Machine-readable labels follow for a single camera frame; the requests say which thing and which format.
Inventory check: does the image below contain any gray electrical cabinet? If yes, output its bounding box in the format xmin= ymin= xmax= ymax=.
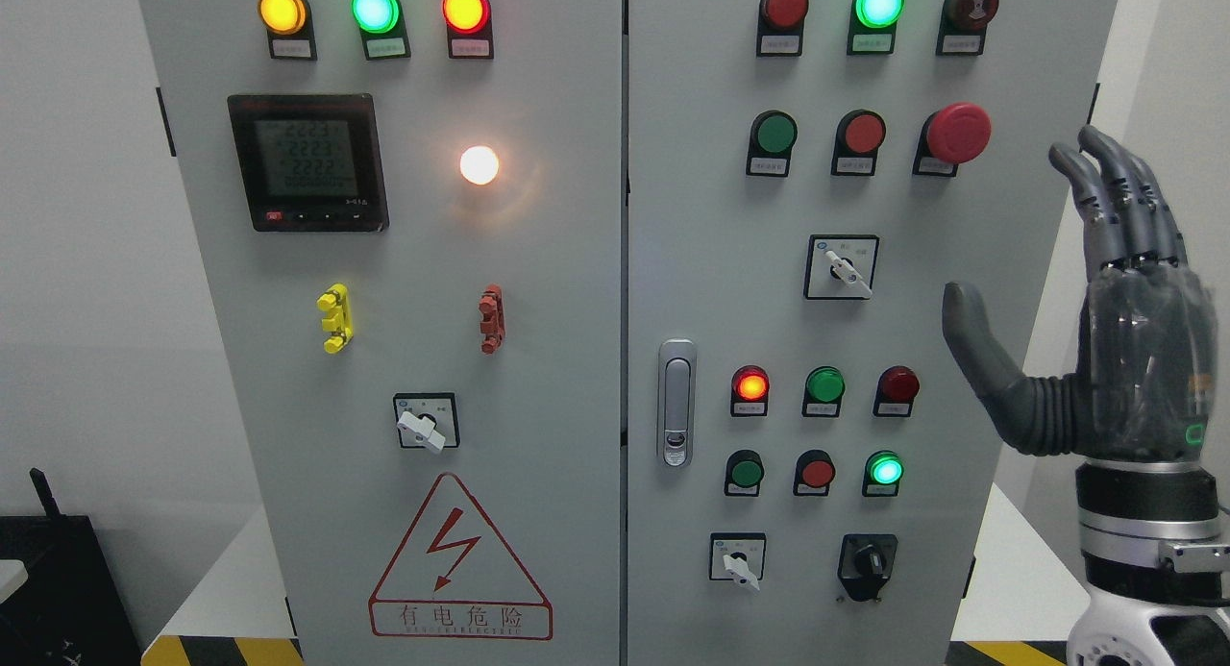
xmin=139 ymin=0 xmax=1119 ymax=665

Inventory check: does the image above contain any green push button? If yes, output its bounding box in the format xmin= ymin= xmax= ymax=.
xmin=724 ymin=451 xmax=765 ymax=497
xmin=744 ymin=110 xmax=797 ymax=177

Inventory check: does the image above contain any red indicator light top left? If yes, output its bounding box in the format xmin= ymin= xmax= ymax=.
xmin=442 ymin=0 xmax=494 ymax=59

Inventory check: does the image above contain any green lit light top right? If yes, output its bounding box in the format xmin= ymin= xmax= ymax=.
xmin=847 ymin=0 xmax=905 ymax=55

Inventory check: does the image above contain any silver door latch handle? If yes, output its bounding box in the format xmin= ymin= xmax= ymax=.
xmin=657 ymin=339 xmax=696 ymax=468

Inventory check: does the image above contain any black box with antenna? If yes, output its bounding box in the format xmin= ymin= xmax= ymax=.
xmin=1 ymin=468 xmax=141 ymax=665

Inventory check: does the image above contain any red push button upper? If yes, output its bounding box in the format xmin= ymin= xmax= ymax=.
xmin=830 ymin=110 xmax=887 ymax=177

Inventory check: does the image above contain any electric hazard warning sticker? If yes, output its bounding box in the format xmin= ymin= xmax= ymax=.
xmin=368 ymin=471 xmax=554 ymax=641

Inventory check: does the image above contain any yellow indicator light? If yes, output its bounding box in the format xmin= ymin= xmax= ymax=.
xmin=258 ymin=0 xmax=317 ymax=62

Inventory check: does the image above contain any dark red buzzer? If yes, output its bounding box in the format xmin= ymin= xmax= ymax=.
xmin=935 ymin=0 xmax=1000 ymax=57

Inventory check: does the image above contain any dark red light top right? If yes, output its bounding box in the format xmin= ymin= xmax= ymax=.
xmin=756 ymin=0 xmax=811 ymax=57

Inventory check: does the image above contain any green indicator light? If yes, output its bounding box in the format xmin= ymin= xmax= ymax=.
xmin=802 ymin=364 xmax=847 ymax=419
xmin=351 ymin=0 xmax=411 ymax=62

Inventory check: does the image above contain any red emergency stop button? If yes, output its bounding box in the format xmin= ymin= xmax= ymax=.
xmin=911 ymin=102 xmax=993 ymax=177

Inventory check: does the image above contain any red push button lower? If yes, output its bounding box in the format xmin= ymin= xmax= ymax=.
xmin=792 ymin=451 xmax=836 ymax=497

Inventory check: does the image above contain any left panel gray rotary switch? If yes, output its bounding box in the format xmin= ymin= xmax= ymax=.
xmin=392 ymin=393 xmax=460 ymax=453

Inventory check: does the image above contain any gray robotic hand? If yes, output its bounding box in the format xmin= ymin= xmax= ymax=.
xmin=942 ymin=126 xmax=1216 ymax=463

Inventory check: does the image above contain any lit red indicator light middle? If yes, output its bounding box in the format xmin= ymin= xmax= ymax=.
xmin=729 ymin=364 xmax=772 ymax=417

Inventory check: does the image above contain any green indicator light top left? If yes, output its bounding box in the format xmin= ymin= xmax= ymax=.
xmin=351 ymin=0 xmax=411 ymax=62

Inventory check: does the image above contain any black key selector switch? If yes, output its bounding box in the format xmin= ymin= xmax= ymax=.
xmin=836 ymin=533 xmax=898 ymax=602

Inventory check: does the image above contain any red terminal clip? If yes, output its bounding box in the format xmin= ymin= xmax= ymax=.
xmin=478 ymin=284 xmax=506 ymax=355

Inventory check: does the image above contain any yellow terminal clip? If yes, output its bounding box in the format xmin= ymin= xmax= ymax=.
xmin=316 ymin=284 xmax=355 ymax=355

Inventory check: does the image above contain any green indicator light middle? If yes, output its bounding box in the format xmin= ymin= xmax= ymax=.
xmin=802 ymin=364 xmax=847 ymax=419

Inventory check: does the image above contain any red push button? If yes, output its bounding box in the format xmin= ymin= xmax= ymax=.
xmin=792 ymin=451 xmax=836 ymax=497
xmin=830 ymin=110 xmax=887 ymax=177

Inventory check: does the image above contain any lit green button lower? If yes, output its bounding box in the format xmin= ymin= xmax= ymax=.
xmin=862 ymin=451 xmax=904 ymax=497

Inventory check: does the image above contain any green push button upper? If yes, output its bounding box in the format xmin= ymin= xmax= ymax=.
xmin=744 ymin=110 xmax=797 ymax=177

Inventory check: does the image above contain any green push button lower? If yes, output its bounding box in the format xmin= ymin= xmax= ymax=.
xmin=724 ymin=451 xmax=765 ymax=497

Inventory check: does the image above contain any digital power meter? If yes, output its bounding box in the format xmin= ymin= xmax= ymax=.
xmin=228 ymin=94 xmax=387 ymax=233

